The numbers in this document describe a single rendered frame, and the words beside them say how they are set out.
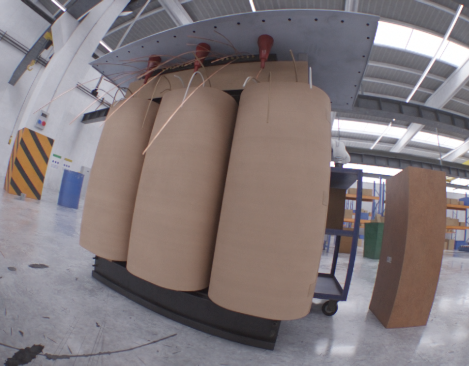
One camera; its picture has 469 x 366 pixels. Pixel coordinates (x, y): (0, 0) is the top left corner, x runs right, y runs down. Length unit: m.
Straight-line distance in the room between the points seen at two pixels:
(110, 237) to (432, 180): 1.78
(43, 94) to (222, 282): 5.60
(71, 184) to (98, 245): 4.47
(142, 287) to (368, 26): 1.61
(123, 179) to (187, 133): 0.42
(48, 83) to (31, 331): 5.51
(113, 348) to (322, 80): 1.58
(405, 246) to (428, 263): 0.21
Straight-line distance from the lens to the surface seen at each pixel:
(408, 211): 1.27
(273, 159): 0.72
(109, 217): 1.11
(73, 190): 5.58
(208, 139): 0.87
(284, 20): 1.01
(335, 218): 1.46
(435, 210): 1.39
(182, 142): 0.87
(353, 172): 1.31
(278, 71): 1.02
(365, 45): 1.12
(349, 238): 5.61
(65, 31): 6.70
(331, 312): 1.39
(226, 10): 11.91
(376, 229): 4.86
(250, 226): 0.69
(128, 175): 1.10
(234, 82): 1.03
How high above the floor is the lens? 0.53
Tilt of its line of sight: 10 degrees up
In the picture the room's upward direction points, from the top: 9 degrees clockwise
